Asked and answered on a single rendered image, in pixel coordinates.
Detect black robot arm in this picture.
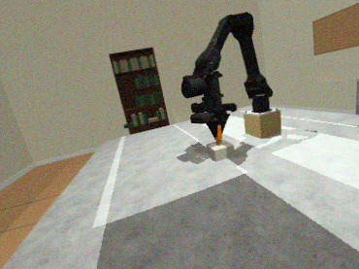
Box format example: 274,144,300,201
181,12,273,113

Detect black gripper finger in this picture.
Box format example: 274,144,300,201
206,119,218,138
215,114,231,134

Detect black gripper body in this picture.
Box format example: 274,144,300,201
190,91,237,124

